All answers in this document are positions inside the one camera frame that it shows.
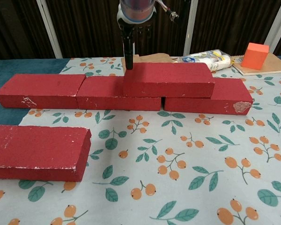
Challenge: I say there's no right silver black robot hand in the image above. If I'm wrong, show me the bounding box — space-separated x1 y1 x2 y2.
117 10 153 70

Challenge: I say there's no brown paper bag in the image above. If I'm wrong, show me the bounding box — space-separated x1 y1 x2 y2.
121 52 176 64

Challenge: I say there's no floral print tablecloth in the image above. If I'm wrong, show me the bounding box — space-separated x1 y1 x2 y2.
0 56 281 225

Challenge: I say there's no orange cube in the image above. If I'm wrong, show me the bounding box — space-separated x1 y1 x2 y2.
240 42 270 70

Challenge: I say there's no brown spiral notebook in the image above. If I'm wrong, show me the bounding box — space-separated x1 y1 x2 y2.
231 52 281 76

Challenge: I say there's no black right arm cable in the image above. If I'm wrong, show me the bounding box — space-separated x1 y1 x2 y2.
156 0 180 22

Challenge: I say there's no white partition post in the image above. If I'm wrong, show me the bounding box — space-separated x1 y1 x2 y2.
184 0 199 57
36 0 63 59
263 0 281 56

